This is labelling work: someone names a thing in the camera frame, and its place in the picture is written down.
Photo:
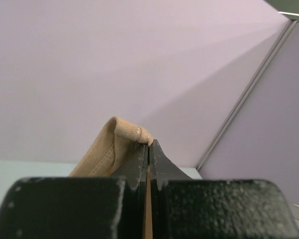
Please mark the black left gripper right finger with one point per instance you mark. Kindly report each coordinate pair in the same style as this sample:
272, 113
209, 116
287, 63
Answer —
185, 208

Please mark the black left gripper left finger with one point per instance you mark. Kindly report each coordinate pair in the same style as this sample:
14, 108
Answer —
110, 207

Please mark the beige t shirt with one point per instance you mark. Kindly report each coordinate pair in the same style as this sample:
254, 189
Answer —
116, 141

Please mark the right rear aluminium post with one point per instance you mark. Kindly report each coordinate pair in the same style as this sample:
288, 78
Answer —
282, 37

